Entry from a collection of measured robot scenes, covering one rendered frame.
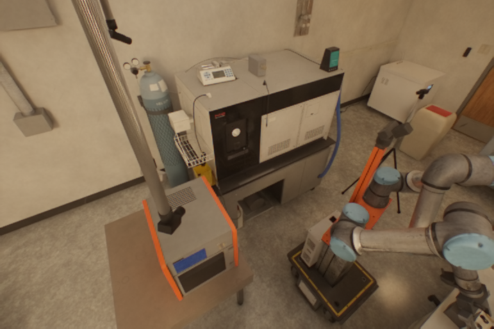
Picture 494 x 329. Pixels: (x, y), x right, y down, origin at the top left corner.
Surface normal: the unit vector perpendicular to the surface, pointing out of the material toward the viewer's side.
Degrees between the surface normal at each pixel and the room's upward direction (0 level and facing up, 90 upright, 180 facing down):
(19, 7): 90
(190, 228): 0
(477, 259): 85
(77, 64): 90
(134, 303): 0
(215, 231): 0
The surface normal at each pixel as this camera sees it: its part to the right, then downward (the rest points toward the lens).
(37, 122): 0.51, 0.55
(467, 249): -0.46, 0.49
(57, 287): 0.00, -0.77
